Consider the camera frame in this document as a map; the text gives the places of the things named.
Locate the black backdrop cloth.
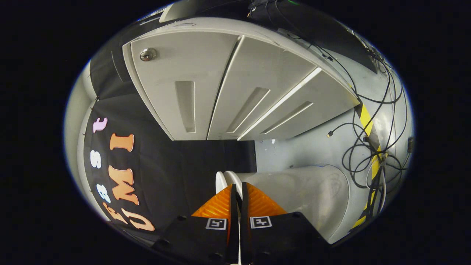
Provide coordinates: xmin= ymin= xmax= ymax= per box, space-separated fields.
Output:
xmin=83 ymin=0 xmax=378 ymax=240

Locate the white drawer cabinet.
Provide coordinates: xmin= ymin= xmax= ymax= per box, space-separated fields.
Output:
xmin=122 ymin=17 xmax=361 ymax=141

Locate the yellow black hazard tape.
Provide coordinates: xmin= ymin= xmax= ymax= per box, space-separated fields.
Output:
xmin=350 ymin=103 xmax=387 ymax=229

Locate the white toilet bowl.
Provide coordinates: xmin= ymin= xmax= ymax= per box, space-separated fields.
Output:
xmin=235 ymin=165 xmax=350 ymax=244

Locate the tangle of floor cables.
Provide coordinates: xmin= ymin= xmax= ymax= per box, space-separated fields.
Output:
xmin=287 ymin=31 xmax=411 ymax=218

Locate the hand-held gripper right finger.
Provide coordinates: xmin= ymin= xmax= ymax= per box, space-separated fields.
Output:
xmin=240 ymin=182 xmax=331 ymax=265

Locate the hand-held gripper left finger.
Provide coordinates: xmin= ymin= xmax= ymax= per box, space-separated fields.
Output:
xmin=152 ymin=184 xmax=240 ymax=265

